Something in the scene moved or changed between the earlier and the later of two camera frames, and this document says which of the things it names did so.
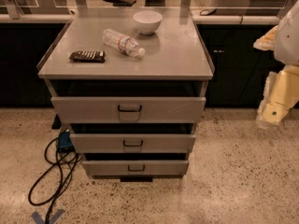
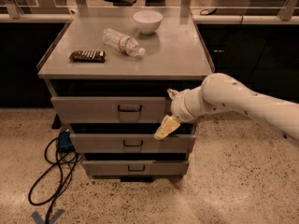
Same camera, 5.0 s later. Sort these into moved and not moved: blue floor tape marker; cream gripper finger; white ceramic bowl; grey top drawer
Moved: cream gripper finger
Not moved: blue floor tape marker; white ceramic bowl; grey top drawer
